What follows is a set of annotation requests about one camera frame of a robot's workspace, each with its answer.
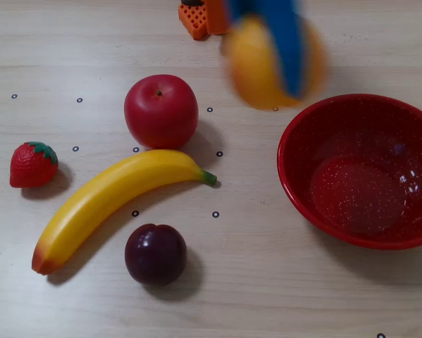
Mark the red speckled enamel bowl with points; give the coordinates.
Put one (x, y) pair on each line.
(358, 176)

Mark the yellow orange toy peach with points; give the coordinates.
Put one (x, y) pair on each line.
(253, 67)

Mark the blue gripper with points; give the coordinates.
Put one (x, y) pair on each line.
(284, 42)

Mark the yellow toy banana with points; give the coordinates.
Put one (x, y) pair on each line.
(112, 197)

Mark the red toy apple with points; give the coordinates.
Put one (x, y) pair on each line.
(161, 112)

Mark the orange robot base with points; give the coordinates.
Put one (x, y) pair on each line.
(196, 21)

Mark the red toy strawberry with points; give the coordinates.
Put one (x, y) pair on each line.
(31, 167)

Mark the dark purple toy plum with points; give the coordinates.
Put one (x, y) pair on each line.
(156, 255)

